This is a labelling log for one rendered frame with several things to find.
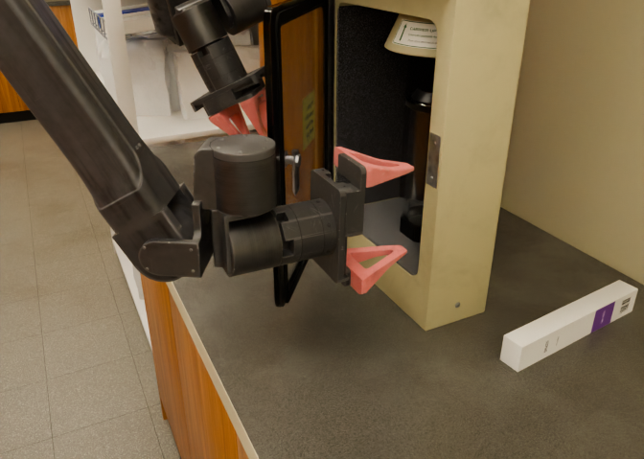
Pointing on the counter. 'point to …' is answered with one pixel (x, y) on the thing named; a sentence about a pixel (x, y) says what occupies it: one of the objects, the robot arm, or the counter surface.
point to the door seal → (282, 105)
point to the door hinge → (331, 79)
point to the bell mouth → (413, 36)
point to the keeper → (433, 160)
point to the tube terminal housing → (456, 133)
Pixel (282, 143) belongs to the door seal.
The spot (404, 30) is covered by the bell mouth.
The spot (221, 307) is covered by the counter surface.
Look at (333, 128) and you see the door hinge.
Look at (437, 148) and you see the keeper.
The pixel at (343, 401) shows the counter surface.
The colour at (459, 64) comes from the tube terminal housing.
